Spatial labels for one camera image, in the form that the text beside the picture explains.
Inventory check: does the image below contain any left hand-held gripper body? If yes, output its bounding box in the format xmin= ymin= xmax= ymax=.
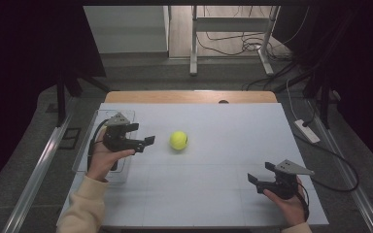
xmin=102 ymin=112 xmax=145 ymax=153

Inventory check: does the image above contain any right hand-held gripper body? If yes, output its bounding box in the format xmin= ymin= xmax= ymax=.
xmin=256 ymin=159 xmax=315 ymax=200

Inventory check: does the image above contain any yellow tennis ball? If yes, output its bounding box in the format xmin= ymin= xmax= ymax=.
xmin=169 ymin=130 xmax=189 ymax=151

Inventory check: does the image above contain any person's right hand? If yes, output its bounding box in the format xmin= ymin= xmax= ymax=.
xmin=262 ymin=183 xmax=310 ymax=227

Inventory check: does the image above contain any person's left hand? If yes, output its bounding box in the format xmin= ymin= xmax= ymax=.
xmin=86 ymin=130 xmax=136 ymax=183

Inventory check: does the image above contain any white table mat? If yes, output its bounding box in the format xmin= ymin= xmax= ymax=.
xmin=56 ymin=102 xmax=329 ymax=227

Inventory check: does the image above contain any wooden table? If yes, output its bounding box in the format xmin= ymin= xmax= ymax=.
xmin=104 ymin=90 xmax=279 ymax=105

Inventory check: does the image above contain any white power strip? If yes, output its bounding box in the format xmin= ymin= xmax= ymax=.
xmin=293 ymin=118 xmax=321 ymax=144

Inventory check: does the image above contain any black tripod stand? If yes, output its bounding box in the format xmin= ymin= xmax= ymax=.
xmin=304 ymin=71 xmax=334 ymax=130
xmin=56 ymin=69 xmax=111 ymax=127

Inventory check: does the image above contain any white cabinet panel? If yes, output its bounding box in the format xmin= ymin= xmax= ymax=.
xmin=83 ymin=5 xmax=171 ymax=54

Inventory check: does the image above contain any dark curtain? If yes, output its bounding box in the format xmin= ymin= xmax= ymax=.
xmin=0 ymin=0 xmax=106 ymax=195
xmin=278 ymin=0 xmax=373 ymax=179

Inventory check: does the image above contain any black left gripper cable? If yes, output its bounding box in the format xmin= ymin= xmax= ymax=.
xmin=86 ymin=118 xmax=111 ymax=173

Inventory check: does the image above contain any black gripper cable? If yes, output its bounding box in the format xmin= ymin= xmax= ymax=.
xmin=295 ymin=181 xmax=311 ymax=222
xmin=86 ymin=118 xmax=111 ymax=173

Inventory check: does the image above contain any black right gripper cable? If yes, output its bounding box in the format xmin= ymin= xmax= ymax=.
xmin=295 ymin=181 xmax=311 ymax=222

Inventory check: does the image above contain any aluminium floor rail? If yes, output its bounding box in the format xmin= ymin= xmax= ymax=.
xmin=2 ymin=96 xmax=79 ymax=233
xmin=307 ymin=100 xmax=373 ymax=233

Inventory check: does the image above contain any black power strip cable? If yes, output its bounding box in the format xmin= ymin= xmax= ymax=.
xmin=292 ymin=132 xmax=359 ymax=192

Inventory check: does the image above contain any white metal desk frame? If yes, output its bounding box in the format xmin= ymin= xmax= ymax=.
xmin=188 ymin=5 xmax=281 ymax=77

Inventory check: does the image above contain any tangle of black floor cables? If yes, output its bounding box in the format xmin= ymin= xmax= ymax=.
xmin=195 ymin=30 xmax=292 ymax=62

